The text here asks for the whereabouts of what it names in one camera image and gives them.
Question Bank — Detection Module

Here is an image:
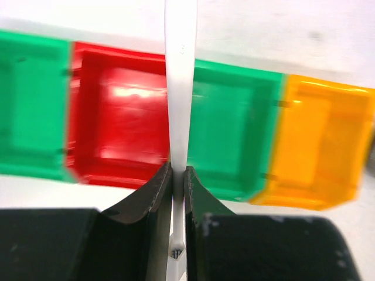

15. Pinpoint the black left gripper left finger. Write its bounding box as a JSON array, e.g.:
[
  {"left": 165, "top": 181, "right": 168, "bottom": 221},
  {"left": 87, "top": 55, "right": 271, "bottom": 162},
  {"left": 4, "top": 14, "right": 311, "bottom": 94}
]
[{"left": 1, "top": 163, "right": 173, "bottom": 280}]

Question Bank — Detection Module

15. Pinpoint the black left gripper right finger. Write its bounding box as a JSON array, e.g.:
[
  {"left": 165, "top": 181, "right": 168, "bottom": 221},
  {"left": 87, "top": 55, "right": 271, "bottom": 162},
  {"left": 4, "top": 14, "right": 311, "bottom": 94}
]
[{"left": 184, "top": 166, "right": 360, "bottom": 280}]

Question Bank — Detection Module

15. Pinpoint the white toothbrush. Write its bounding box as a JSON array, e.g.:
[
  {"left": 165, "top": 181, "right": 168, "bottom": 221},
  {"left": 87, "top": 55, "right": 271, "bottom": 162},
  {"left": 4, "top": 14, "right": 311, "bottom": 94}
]
[{"left": 163, "top": 0, "right": 200, "bottom": 281}]

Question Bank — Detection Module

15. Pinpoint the red bin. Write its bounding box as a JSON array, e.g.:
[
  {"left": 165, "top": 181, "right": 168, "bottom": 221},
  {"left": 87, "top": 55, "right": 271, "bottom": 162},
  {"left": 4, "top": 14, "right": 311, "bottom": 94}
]
[{"left": 66, "top": 42, "right": 169, "bottom": 189}]

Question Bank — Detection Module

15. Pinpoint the green bin with cups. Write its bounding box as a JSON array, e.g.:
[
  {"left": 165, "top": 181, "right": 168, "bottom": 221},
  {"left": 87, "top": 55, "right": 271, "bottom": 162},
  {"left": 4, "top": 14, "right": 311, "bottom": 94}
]
[{"left": 187, "top": 60, "right": 285, "bottom": 201}]

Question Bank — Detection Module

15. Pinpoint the yellow bin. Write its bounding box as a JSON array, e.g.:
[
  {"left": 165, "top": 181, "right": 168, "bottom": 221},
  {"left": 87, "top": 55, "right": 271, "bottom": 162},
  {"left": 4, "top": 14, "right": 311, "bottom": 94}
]
[{"left": 250, "top": 75, "right": 374, "bottom": 210}]

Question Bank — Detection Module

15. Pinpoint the green bin with toothbrushes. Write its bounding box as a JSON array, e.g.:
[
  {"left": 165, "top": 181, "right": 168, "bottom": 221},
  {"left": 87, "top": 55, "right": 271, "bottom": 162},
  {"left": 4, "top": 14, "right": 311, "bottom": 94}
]
[{"left": 1, "top": 30, "right": 74, "bottom": 183}]

